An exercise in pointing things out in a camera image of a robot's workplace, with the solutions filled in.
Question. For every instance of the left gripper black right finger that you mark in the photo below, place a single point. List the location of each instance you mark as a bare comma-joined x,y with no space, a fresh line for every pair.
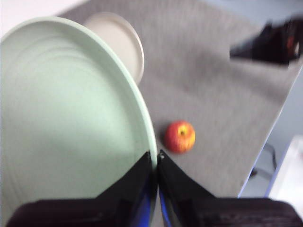
189,205

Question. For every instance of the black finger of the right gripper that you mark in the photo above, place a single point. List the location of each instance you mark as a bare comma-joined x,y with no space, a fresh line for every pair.
255,46

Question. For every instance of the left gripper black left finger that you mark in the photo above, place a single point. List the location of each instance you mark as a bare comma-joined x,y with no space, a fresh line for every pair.
123,203

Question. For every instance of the red yellow apple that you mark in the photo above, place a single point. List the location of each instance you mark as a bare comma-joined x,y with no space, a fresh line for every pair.
180,138

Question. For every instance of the pale green plate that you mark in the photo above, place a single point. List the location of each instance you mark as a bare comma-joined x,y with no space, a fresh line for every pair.
71,106

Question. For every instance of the beige plate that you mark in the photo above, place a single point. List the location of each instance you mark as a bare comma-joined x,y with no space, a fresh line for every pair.
118,40

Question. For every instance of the black chair base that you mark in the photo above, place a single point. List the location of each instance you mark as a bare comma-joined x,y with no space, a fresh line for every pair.
255,172

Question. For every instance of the white box-shaped furniture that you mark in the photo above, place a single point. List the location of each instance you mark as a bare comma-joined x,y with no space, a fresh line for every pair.
291,170

